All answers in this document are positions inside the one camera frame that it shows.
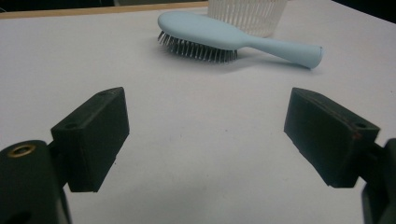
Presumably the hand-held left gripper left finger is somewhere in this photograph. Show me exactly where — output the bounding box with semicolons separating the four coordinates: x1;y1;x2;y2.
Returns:
49;87;131;193

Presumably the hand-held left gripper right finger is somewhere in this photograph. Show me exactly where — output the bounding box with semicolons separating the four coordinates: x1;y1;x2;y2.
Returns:
283;87;381;189

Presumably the clear plastic basket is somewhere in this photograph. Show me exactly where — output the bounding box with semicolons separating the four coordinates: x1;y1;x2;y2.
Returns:
207;0;289;38

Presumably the light blue hairbrush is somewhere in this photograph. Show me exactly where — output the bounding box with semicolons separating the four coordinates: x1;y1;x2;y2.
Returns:
157;11;325;70

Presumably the white paper table cover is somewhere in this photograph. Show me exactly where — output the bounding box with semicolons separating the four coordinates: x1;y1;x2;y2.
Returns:
0;0;396;224

